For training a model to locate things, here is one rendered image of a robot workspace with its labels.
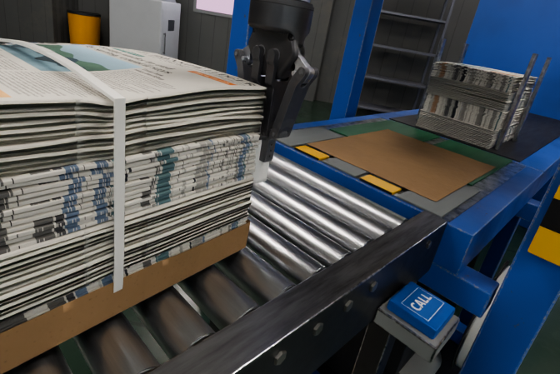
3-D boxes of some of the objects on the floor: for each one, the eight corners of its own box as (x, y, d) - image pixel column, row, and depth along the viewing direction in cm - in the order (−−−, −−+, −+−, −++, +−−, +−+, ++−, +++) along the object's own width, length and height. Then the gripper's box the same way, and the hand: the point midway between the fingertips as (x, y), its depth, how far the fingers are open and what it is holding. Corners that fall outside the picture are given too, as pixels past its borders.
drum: (107, 62, 595) (107, 15, 569) (90, 64, 552) (88, 14, 526) (82, 57, 598) (80, 10, 572) (62, 59, 556) (59, 8, 530)
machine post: (422, 543, 89) (961, -408, 32) (391, 509, 94) (803, -357, 38) (437, 513, 95) (910, -329, 38) (406, 482, 100) (781, -296, 44)
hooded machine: (178, 76, 586) (185, -32, 530) (160, 81, 524) (166, -39, 468) (132, 67, 592) (134, -40, 536) (109, 71, 530) (108, -49, 474)
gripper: (223, -13, 44) (206, 167, 53) (304, -4, 36) (267, 207, 45) (268, -3, 49) (245, 160, 58) (347, 7, 41) (307, 194, 50)
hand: (258, 157), depth 50 cm, fingers closed, pressing on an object
